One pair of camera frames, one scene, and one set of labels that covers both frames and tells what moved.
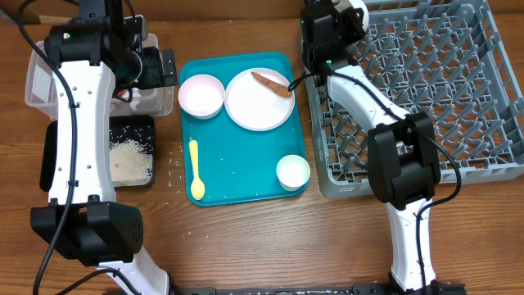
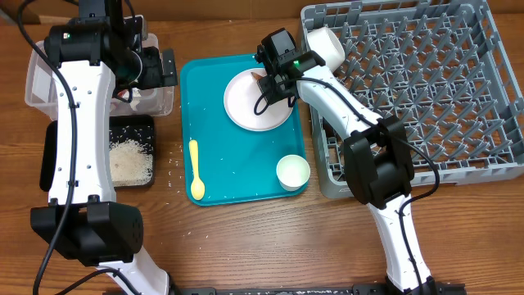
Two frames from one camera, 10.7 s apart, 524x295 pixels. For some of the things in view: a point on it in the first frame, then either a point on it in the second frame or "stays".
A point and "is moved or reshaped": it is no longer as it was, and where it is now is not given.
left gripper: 155,78 stays
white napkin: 136,98 stays
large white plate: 255,106 stays
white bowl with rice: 360,4 is moved or reshaped
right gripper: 355,32 to 273,97
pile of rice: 131,163 stays
